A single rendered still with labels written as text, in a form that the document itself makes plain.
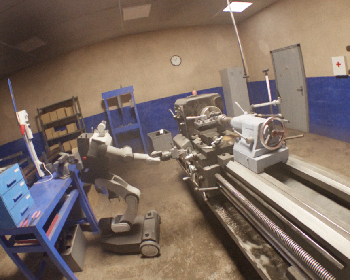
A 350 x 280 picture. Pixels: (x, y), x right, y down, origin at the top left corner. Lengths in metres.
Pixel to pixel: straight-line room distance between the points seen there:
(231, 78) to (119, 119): 3.43
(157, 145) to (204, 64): 3.00
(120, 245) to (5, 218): 1.13
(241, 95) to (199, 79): 1.37
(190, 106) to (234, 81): 3.59
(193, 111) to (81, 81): 4.07
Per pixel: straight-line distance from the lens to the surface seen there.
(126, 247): 2.06
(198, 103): 2.35
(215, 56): 6.21
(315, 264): 0.93
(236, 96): 5.79
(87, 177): 1.87
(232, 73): 5.77
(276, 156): 1.41
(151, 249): 1.95
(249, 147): 1.40
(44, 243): 1.59
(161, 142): 4.32
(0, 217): 1.68
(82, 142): 1.71
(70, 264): 2.18
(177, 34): 6.00
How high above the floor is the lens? 1.47
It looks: 14 degrees down
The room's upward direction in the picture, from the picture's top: 12 degrees counter-clockwise
